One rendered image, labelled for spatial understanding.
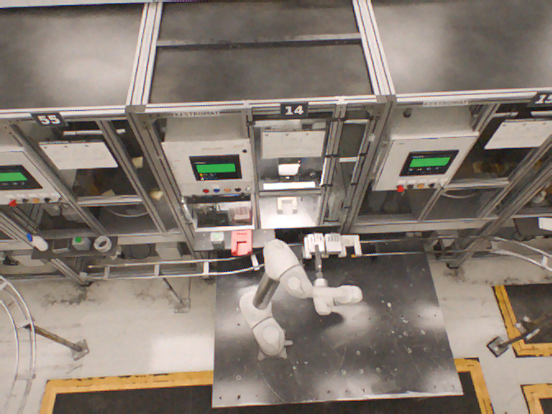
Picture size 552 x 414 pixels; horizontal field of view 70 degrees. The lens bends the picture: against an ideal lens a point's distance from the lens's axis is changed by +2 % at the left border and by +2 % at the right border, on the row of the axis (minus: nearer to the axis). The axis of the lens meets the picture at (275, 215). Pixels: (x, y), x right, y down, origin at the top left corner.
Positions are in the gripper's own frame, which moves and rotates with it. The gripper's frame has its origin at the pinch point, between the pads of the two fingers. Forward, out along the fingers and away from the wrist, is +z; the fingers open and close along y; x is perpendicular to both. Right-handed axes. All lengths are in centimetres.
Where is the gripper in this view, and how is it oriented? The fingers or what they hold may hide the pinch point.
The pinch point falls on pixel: (316, 250)
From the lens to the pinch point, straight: 259.9
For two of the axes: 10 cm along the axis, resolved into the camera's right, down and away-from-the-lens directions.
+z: -0.6, -8.9, 4.5
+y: 0.0, -4.5, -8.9
